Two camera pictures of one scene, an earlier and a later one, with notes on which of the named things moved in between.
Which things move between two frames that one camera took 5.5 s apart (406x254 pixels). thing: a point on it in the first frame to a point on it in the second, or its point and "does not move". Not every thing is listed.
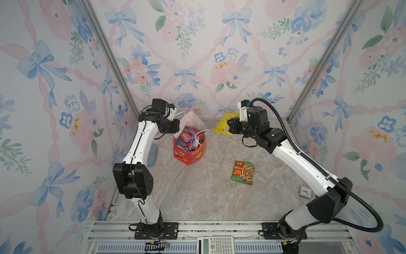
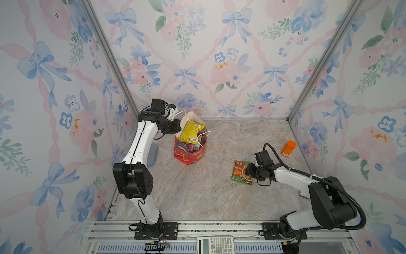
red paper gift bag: (189, 144) does not move
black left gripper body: (171, 127) does not move
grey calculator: (215, 245) does not move
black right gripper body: (242, 129) to (255, 172)
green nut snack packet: (243, 171) does not move
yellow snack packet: (223, 126) to (189, 133)
